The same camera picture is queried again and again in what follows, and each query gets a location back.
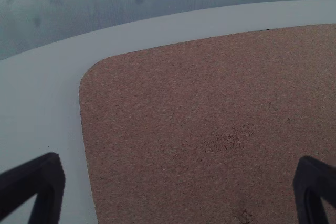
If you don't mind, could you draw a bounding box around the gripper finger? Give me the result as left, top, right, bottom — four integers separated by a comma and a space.
292, 155, 336, 224
0, 152, 66, 224

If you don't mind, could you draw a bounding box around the cork mat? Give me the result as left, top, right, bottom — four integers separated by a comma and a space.
78, 23, 336, 224

